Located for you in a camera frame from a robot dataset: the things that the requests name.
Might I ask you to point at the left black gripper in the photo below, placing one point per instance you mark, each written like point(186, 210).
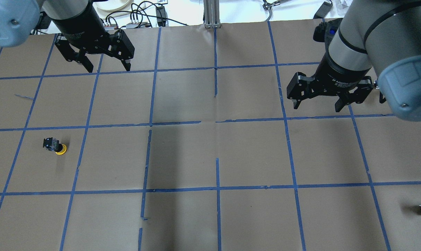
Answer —
point(78, 25)

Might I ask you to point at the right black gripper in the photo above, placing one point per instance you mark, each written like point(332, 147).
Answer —
point(336, 75)

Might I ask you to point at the yellow push button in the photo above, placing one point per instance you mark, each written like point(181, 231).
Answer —
point(54, 145)

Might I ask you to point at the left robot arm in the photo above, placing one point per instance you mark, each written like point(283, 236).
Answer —
point(19, 17)

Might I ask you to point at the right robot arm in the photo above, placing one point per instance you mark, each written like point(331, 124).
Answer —
point(376, 45)

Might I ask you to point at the beige plate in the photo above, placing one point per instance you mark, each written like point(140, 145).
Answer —
point(111, 5)

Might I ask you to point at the black power adapter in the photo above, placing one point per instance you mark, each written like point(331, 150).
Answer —
point(161, 16)

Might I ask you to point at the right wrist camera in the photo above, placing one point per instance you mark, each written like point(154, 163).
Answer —
point(326, 30)

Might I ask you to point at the aluminium frame post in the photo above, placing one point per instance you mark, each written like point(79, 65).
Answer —
point(211, 18)

